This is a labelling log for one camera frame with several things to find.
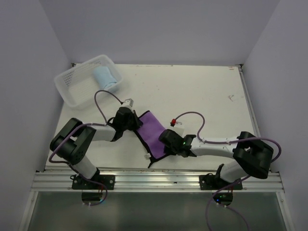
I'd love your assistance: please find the aluminium mounting rail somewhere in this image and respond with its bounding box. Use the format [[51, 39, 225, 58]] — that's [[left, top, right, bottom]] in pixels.
[[31, 167, 284, 193]]

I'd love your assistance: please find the light blue towel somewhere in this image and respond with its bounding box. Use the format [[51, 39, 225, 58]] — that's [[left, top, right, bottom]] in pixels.
[[93, 66, 117, 93]]

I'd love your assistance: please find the white perforated plastic basket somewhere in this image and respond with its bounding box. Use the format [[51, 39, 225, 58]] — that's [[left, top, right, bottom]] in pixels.
[[54, 55, 123, 110]]

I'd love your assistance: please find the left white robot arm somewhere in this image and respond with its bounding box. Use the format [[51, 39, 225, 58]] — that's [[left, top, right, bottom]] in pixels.
[[49, 106, 143, 189]]

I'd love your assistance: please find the red cable connector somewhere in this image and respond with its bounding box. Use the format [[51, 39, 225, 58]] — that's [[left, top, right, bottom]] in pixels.
[[170, 119, 176, 125]]

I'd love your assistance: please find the dark grey purple cloth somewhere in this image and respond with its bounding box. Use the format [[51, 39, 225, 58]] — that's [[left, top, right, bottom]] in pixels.
[[134, 111, 169, 168]]

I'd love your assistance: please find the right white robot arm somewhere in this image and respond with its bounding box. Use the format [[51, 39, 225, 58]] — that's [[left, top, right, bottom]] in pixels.
[[158, 129, 273, 189]]

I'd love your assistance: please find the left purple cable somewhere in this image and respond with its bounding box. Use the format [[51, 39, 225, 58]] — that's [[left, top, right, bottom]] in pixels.
[[49, 90, 125, 205]]

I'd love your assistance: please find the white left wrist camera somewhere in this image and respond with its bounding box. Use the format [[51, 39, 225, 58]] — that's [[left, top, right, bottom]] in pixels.
[[121, 98, 134, 110]]

